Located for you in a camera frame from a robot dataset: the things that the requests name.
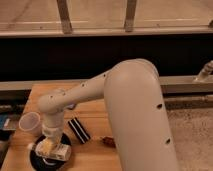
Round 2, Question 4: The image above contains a metal window post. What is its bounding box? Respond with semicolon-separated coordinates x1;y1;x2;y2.
124;0;137;32
56;0;72;34

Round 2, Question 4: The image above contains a brown red snack packet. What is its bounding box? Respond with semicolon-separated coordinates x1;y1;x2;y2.
102;137;116;148

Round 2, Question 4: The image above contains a right metal window post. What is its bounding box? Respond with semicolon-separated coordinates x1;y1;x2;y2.
124;0;137;32

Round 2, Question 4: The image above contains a blue object at left edge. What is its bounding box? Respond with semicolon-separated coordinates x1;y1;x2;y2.
0;115;11;131

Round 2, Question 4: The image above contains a black white striped bar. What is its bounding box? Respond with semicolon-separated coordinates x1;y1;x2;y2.
68;118;90;144

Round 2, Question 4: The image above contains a white fixture at right edge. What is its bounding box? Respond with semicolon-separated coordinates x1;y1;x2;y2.
195;60;213;82

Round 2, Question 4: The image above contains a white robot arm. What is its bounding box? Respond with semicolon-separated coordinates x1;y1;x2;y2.
38;59;180;171

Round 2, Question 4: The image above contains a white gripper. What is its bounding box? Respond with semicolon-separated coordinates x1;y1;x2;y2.
41;122;63;152

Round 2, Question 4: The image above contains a black ceramic bowl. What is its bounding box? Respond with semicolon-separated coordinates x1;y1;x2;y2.
29;133;71;171

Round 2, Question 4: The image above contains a blue sponge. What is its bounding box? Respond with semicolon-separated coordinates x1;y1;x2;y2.
66;104;77;110

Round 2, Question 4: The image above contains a left metal window post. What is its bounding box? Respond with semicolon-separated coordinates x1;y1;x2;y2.
56;0;72;34

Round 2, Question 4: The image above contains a clear plastic cup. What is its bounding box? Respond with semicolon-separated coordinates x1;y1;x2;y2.
19;112;42;136

